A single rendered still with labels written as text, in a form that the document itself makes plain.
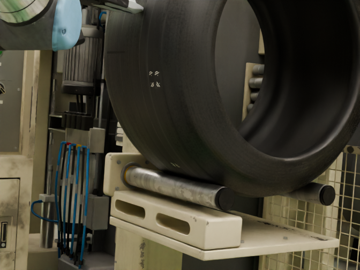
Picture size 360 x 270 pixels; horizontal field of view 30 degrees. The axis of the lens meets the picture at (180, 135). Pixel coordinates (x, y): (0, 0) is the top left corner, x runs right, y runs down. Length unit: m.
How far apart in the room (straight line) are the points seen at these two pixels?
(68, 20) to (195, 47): 0.29
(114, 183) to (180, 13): 0.49
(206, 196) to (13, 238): 0.73
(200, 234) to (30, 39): 0.50
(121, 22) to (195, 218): 0.40
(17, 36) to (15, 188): 0.87
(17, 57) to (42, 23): 0.89
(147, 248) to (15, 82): 0.59
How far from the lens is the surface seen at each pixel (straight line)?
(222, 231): 1.28
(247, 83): 1.92
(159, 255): 1.66
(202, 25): 1.21
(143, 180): 1.46
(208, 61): 1.21
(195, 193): 1.31
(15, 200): 1.84
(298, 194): 1.50
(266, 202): 1.87
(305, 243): 1.43
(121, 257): 1.71
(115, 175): 1.53
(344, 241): 2.40
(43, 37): 1.00
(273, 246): 1.37
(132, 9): 1.24
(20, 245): 1.88
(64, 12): 0.99
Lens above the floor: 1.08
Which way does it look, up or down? 3 degrees down
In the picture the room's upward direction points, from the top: 4 degrees clockwise
